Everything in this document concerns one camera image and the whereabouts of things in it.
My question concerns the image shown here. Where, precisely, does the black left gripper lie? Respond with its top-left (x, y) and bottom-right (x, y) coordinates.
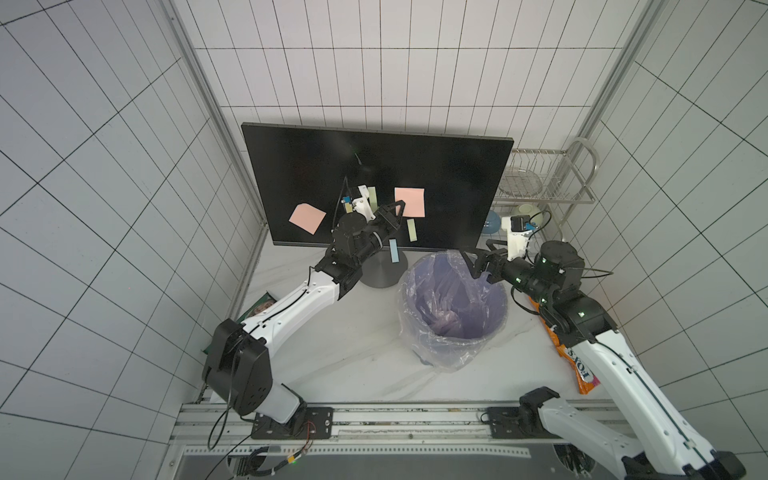
top-left (357, 202), bottom-right (407, 264)

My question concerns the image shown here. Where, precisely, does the pink sticky note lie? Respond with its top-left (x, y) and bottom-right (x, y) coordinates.
top-left (394, 187), bottom-right (425, 218)
top-left (289, 203), bottom-right (326, 235)

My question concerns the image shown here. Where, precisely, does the green narrow sticky flag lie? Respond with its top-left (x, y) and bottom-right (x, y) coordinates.
top-left (368, 186), bottom-right (378, 212)

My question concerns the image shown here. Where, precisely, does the yellow-green sticky flag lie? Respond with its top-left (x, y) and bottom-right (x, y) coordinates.
top-left (407, 218), bottom-right (418, 242)

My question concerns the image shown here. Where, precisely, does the blue sticky flag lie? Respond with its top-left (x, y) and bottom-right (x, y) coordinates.
top-left (389, 238), bottom-right (400, 264)

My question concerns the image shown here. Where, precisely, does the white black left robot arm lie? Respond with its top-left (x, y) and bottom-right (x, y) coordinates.
top-left (202, 198), bottom-right (406, 430)

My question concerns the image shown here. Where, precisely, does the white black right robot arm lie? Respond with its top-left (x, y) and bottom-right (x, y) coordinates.
top-left (467, 240), bottom-right (746, 479)

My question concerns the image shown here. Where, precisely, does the black computer monitor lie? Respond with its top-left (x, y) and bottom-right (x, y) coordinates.
top-left (241, 123), bottom-right (514, 250)

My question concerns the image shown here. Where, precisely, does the grey round monitor stand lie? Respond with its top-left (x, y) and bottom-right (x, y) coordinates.
top-left (361, 249), bottom-right (409, 289)

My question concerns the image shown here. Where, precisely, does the blue bowl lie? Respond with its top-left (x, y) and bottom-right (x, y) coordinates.
top-left (482, 210), bottom-right (502, 236)

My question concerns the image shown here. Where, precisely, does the light green bowl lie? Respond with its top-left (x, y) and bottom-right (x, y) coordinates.
top-left (512, 203), bottom-right (542, 223)

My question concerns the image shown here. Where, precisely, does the purple bin with plastic liner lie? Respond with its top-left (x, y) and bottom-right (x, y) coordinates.
top-left (396, 250), bottom-right (508, 372)

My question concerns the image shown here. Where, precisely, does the glass dish on rack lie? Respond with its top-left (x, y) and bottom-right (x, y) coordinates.
top-left (499, 166), bottom-right (544, 198)

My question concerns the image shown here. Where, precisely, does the steel dish rack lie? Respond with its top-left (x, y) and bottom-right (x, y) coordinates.
top-left (491, 137), bottom-right (601, 238)

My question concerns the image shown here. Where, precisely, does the orange candy bag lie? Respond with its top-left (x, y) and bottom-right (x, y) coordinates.
top-left (540, 317), bottom-right (600, 395)

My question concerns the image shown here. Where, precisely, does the green snack bag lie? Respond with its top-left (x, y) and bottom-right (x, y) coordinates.
top-left (236, 292), bottom-right (277, 325)

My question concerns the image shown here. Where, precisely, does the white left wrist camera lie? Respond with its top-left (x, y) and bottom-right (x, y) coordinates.
top-left (342, 185), bottom-right (375, 221)

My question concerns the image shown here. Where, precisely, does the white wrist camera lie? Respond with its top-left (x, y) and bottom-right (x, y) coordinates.
top-left (502, 215), bottom-right (538, 260)
top-left (342, 185), bottom-right (375, 221)

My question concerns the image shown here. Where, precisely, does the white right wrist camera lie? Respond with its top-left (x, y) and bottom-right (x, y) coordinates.
top-left (502, 215), bottom-right (538, 260)

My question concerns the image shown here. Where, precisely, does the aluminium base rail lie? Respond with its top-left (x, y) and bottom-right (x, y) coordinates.
top-left (158, 402), bottom-right (598, 479)

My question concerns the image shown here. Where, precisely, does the black cable under rail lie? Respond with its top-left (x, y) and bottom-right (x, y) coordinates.
top-left (203, 419), bottom-right (316, 479)

